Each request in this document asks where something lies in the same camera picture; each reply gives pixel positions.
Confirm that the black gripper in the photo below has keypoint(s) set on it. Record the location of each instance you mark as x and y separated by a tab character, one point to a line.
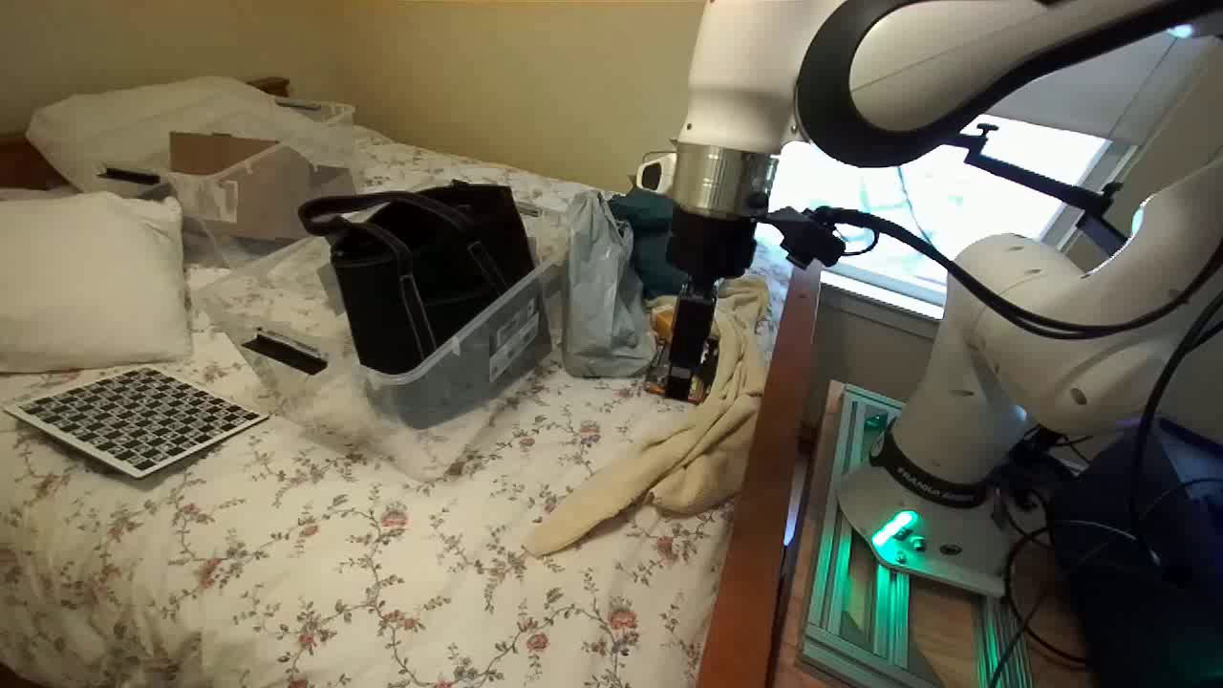
711	250

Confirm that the cream towel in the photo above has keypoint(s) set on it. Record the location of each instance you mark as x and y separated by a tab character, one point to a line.
693	462

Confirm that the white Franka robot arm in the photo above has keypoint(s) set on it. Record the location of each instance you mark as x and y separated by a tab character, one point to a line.
1056	329

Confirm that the wooden bed footboard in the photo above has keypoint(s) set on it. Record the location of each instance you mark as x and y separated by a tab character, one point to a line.
765	510

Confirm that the floral bed sheet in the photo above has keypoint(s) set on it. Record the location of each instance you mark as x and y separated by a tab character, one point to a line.
317	575

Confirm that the grey plastic bag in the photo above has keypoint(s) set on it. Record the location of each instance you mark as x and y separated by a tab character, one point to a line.
599	307

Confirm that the clear plastic storage bin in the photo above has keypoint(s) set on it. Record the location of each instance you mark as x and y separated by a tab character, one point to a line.
483	357

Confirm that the black handbag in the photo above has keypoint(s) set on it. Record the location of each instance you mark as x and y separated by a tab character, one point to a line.
420	281

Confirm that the green lit robot platform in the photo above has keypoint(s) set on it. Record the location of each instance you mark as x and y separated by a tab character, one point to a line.
866	612

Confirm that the bright bedroom window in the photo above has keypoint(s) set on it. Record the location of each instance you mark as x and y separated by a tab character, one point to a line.
940	205

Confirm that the brown cardboard box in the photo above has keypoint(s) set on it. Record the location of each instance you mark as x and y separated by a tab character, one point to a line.
260	194

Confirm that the dark blue bag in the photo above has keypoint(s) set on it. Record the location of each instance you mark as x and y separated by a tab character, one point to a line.
1131	575

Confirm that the clear bin holding cardboard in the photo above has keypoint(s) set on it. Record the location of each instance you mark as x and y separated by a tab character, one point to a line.
213	213

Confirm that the black dotted calibration board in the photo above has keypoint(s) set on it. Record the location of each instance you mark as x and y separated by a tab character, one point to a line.
136	423

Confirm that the white pillow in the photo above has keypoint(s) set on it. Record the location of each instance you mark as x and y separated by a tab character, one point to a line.
88	281

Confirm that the white plastic sheet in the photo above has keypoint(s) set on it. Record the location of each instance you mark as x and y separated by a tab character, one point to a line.
126	128

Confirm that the wooden headboard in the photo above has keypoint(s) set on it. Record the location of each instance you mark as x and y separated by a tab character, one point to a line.
19	166

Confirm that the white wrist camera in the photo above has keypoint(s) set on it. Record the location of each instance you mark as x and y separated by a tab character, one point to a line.
655	174

